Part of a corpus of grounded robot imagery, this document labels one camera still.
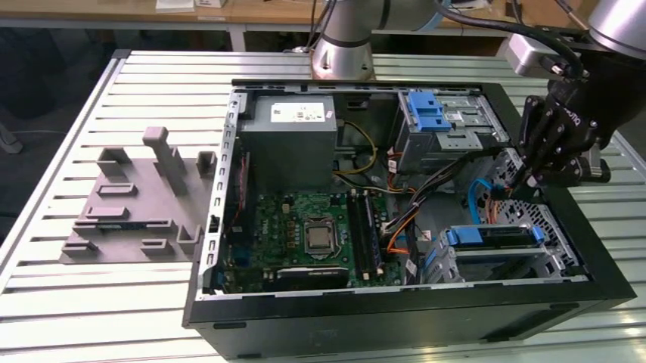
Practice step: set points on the black graphics card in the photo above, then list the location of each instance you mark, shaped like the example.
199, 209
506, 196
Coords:
312, 278

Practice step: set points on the white paper box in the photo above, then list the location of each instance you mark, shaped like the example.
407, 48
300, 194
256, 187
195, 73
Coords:
212, 3
173, 4

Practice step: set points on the CPU socket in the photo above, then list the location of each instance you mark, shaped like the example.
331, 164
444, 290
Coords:
319, 220

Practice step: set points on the metal disk bay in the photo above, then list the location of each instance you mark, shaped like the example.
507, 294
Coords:
446, 268

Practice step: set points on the grey metal stand foot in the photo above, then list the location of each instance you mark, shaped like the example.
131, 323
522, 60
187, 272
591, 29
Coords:
9, 140

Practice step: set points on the black open PC case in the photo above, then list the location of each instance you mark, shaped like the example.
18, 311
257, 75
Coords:
352, 329

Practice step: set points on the blue drive latch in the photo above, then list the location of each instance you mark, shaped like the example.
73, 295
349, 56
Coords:
425, 113

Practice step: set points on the green motherboard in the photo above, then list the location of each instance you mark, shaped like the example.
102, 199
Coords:
281, 211

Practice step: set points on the grey power supply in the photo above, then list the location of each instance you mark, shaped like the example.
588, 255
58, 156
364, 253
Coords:
287, 159

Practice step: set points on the silver CPU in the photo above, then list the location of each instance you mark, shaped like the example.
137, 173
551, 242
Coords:
319, 238

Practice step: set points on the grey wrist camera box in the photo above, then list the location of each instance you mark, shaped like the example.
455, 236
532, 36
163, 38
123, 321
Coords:
527, 56

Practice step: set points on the metal optical drive cage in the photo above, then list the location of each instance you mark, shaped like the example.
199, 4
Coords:
454, 141

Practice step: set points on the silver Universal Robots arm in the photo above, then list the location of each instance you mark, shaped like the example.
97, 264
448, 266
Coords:
343, 56

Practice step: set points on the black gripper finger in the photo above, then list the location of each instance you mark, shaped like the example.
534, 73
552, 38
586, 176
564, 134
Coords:
531, 125
562, 170

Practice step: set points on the wooden desk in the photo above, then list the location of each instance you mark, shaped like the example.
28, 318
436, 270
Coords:
100, 13

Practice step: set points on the grey parts rack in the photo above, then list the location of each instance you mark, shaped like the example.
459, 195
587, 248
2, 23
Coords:
141, 204

